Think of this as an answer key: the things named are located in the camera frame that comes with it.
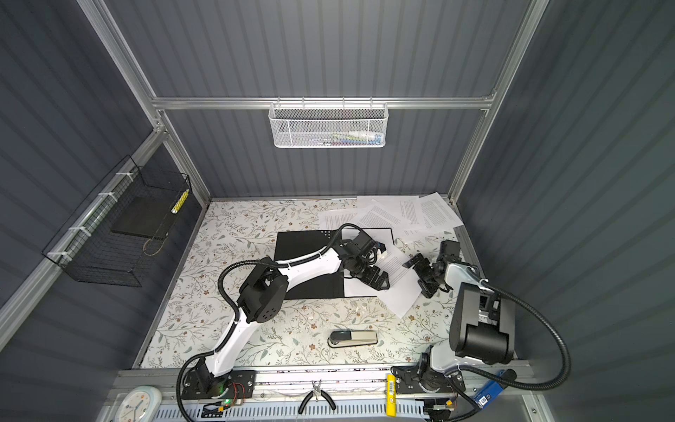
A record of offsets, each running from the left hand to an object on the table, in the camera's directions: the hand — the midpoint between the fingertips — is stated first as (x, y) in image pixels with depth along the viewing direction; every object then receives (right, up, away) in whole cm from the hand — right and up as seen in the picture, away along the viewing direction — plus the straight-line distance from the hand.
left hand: (380, 280), depth 92 cm
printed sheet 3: (-16, +22, +21) cm, 35 cm away
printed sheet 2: (+10, -4, +5) cm, 12 cm away
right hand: (+12, +2, +1) cm, 12 cm away
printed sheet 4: (+17, +27, +28) cm, 43 cm away
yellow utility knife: (0, -27, -21) cm, 34 cm away
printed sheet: (-10, -2, -2) cm, 10 cm away
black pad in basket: (-70, +22, -17) cm, 75 cm away
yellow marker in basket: (-64, +27, -10) cm, 71 cm away
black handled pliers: (-21, -27, -19) cm, 39 cm away
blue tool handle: (+26, -25, -22) cm, 42 cm away
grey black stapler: (-15, -14, -14) cm, 25 cm away
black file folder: (-33, +12, +13) cm, 38 cm away
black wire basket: (-77, +16, -20) cm, 81 cm away
